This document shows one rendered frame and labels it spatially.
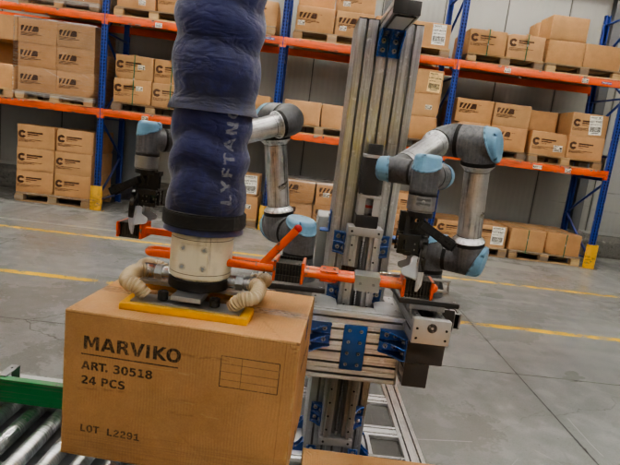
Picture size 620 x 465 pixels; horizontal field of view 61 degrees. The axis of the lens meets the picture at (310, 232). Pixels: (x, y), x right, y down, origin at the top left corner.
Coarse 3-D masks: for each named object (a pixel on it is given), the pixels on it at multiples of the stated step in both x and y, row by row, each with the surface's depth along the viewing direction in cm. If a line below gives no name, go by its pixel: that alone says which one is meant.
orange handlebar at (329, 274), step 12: (156, 228) 174; (156, 252) 146; (168, 252) 146; (228, 264) 145; (240, 264) 145; (252, 264) 145; (264, 264) 145; (312, 276) 144; (324, 276) 143; (336, 276) 143; (348, 276) 143; (384, 276) 147; (396, 288) 143
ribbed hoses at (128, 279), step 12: (132, 264) 147; (144, 264) 148; (156, 264) 158; (120, 276) 141; (132, 276) 141; (144, 276) 148; (252, 276) 157; (264, 276) 150; (132, 288) 139; (144, 288) 140; (252, 288) 141; (264, 288) 142; (240, 300) 137; (252, 300) 137
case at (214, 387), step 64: (128, 320) 132; (192, 320) 135; (256, 320) 140; (64, 384) 136; (128, 384) 135; (192, 384) 133; (256, 384) 131; (64, 448) 140; (128, 448) 138; (192, 448) 136; (256, 448) 134
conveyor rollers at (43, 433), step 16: (0, 416) 175; (32, 416) 177; (16, 432) 168; (48, 432) 170; (0, 448) 160; (32, 448) 161; (16, 464) 153; (48, 464) 154; (80, 464) 156; (112, 464) 157
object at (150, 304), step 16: (128, 304) 137; (144, 304) 137; (160, 304) 138; (176, 304) 138; (192, 304) 140; (208, 304) 141; (224, 304) 143; (208, 320) 136; (224, 320) 136; (240, 320) 135
